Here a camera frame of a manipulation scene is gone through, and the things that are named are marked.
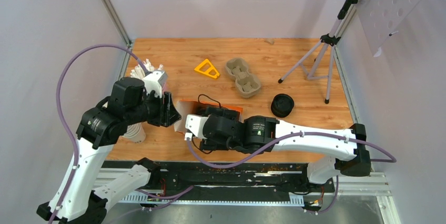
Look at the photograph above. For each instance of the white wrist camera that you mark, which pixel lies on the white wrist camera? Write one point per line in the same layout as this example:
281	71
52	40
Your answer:
155	81
194	125

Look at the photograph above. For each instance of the pink cup of straws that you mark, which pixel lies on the pink cup of straws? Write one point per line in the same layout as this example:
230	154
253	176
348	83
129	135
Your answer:
139	73

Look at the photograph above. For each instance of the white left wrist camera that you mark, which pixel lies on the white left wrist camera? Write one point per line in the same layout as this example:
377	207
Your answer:
155	81

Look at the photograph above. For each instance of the orange and white paper bag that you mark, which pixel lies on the orange and white paper bag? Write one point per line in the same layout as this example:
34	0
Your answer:
185	107

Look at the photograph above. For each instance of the cardboard cup carrier stack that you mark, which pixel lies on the cardboard cup carrier stack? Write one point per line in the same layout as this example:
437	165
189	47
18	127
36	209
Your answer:
246	83

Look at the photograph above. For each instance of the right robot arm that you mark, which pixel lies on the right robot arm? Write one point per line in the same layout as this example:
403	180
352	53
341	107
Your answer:
344	149

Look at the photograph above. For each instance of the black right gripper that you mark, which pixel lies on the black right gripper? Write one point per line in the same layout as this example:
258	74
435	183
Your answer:
231	115

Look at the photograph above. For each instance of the stack of white paper cups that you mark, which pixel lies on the stack of white paper cups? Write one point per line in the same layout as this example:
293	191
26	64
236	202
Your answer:
135	133

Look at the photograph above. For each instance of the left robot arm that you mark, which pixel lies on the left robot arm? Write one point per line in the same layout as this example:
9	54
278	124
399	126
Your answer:
132	101

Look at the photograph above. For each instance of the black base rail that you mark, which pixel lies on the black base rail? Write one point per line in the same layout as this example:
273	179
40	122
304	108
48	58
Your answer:
249	183

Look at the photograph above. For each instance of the stack of black lids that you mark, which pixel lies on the stack of black lids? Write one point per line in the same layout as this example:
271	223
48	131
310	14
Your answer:
282	105

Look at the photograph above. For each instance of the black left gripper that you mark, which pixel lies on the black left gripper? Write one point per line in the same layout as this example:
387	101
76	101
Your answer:
166	114

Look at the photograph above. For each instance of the yellow plastic triangle piece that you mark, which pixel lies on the yellow plastic triangle piece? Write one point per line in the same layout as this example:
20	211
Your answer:
208	69

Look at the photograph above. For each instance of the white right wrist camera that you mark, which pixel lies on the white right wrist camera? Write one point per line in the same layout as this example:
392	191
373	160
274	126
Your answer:
194	125

